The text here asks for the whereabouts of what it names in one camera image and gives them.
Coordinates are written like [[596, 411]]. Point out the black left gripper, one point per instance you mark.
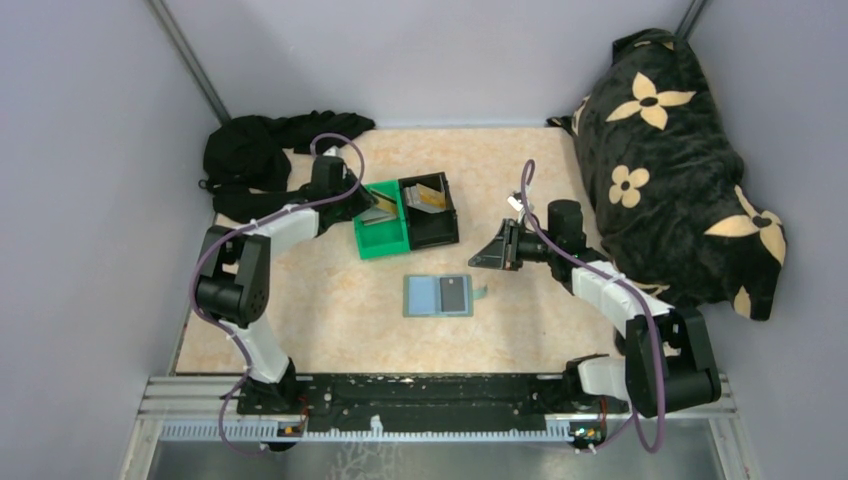
[[364, 201]]

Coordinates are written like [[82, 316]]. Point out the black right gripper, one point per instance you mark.
[[503, 251]]

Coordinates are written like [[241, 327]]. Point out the grey card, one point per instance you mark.
[[453, 295]]

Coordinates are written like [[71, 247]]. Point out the sage green card holder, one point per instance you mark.
[[421, 296]]

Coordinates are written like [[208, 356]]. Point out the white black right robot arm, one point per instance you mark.
[[665, 362]]

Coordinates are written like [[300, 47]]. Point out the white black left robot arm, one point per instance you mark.
[[231, 285]]

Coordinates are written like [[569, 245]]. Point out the card stack in green bin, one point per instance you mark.
[[379, 213]]

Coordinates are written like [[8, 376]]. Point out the gold credit card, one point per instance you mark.
[[433, 197]]

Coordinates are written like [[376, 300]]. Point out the black cloth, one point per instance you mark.
[[246, 163]]

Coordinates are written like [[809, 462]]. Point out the black plastic bin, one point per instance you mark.
[[429, 229]]

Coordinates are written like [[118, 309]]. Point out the green plastic bin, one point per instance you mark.
[[386, 237]]

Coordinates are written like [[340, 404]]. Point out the black floral blanket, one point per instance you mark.
[[665, 183]]

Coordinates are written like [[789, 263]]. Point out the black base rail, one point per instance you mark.
[[422, 403]]

